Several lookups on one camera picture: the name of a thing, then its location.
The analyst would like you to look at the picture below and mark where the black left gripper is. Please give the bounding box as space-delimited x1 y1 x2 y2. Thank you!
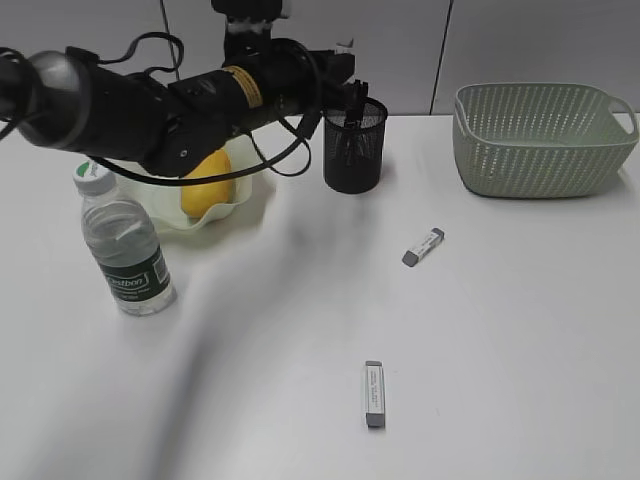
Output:
222 38 369 125

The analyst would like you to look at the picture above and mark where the yellow mango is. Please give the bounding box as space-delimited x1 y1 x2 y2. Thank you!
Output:
181 149 233 218

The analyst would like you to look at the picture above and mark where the clear Cestbon water bottle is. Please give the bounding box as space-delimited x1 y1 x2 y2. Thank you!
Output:
73 161 177 316

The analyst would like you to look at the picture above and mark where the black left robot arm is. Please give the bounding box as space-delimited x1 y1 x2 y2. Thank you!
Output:
1 38 356 186

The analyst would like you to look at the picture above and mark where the black mesh pen holder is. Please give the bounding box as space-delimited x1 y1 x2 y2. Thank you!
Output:
323 97 388 195

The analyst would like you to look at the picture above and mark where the pale green plastic basket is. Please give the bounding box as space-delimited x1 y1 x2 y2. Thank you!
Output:
452 83 639 199

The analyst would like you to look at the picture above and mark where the grey white eraser upper right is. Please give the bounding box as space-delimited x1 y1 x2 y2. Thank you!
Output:
402 228 445 267

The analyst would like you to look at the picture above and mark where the grey white eraser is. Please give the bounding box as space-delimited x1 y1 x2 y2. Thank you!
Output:
364 360 386 429
402 228 445 267

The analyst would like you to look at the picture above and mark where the pale green wavy plate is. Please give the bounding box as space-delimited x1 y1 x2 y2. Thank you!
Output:
117 136 259 232

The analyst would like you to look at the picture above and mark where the grey white eraser lower middle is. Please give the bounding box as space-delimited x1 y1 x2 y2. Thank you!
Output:
364 360 386 429

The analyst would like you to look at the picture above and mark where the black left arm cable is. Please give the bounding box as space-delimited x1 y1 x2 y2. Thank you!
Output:
84 32 321 186

